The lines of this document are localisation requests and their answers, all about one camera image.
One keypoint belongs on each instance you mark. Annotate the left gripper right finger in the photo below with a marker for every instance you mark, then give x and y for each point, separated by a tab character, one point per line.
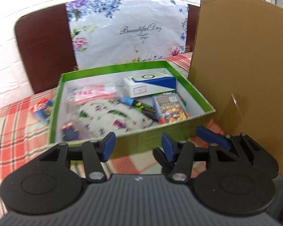
219	179

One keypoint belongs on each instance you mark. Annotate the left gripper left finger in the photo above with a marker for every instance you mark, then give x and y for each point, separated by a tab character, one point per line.
57	178

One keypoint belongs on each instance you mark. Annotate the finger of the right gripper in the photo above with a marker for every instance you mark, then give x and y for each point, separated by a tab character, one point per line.
244	147

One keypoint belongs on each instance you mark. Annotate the blue playing card box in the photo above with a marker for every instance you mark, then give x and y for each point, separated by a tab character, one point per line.
169	108

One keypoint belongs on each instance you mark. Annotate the clear zip bag pack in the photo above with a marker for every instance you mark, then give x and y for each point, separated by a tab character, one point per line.
82	95

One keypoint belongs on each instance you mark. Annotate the plaid bed sheet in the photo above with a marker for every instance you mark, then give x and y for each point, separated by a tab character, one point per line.
23	137

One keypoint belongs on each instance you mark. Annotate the blue box at edge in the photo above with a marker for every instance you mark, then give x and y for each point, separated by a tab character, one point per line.
46	113

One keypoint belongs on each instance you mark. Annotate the red card box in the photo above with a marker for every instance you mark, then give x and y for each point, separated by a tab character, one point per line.
39	106

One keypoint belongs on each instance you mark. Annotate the floral white cloth roll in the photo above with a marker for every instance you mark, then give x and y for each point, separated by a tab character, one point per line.
101	116

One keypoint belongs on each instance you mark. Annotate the cardboard panel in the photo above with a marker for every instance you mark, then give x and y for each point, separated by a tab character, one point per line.
237	64

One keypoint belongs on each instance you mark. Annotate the green storage box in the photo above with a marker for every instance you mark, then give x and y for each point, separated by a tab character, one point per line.
65	111

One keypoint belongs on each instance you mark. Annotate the white blue carton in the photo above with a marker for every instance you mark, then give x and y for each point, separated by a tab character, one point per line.
149	84

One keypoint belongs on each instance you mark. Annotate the dark brown headboard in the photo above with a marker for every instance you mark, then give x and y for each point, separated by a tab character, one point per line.
45	46

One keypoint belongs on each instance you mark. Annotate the floral white plastic bag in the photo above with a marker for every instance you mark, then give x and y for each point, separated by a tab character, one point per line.
109	32

